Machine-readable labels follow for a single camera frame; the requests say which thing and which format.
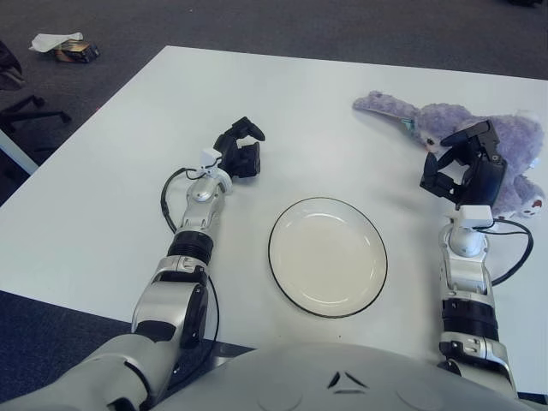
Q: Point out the purple plush bunny doll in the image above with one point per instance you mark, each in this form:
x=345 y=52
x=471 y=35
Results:
x=445 y=120

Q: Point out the black office chair base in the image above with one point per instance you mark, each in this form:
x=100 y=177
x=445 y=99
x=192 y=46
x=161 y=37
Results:
x=25 y=105

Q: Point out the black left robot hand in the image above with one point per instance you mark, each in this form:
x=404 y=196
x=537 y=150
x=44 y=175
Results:
x=246 y=160

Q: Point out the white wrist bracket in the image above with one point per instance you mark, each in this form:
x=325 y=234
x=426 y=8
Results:
x=210 y=156
x=475 y=214

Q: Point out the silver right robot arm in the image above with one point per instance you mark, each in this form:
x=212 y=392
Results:
x=466 y=278

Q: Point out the black and orange box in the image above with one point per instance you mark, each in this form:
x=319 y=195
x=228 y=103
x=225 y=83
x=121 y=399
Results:
x=81 y=51

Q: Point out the grey robot torso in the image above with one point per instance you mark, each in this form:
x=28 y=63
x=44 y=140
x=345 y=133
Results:
x=342 y=385

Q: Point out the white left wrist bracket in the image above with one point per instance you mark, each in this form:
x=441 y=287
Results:
x=210 y=156

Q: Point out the white plate with black rim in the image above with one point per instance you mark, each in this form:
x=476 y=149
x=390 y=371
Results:
x=327 y=257

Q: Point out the white desk edge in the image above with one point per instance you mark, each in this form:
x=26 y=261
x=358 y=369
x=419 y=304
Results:
x=13 y=150

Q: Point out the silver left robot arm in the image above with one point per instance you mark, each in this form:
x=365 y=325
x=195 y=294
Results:
x=162 y=299

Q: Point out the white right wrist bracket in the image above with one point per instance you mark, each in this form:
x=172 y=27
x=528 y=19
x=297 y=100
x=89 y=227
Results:
x=475 y=214

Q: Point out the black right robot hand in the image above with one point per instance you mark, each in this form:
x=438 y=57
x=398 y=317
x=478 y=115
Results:
x=484 y=180

